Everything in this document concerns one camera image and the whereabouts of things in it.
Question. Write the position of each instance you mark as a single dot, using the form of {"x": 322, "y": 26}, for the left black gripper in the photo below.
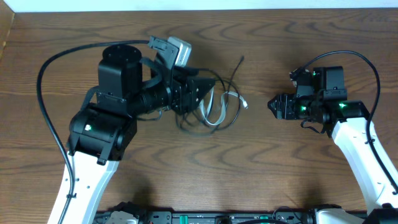
{"x": 179, "y": 96}

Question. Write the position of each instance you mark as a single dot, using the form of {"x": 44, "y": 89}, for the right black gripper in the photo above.
{"x": 285, "y": 106}

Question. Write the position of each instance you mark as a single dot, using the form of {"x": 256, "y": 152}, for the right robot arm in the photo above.
{"x": 321, "y": 97}

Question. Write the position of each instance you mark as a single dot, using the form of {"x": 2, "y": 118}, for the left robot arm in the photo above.
{"x": 129, "y": 85}

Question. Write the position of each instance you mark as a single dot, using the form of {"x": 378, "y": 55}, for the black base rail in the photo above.
{"x": 167, "y": 217}

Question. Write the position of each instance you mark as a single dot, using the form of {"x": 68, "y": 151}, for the cardboard box wall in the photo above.
{"x": 6, "y": 20}

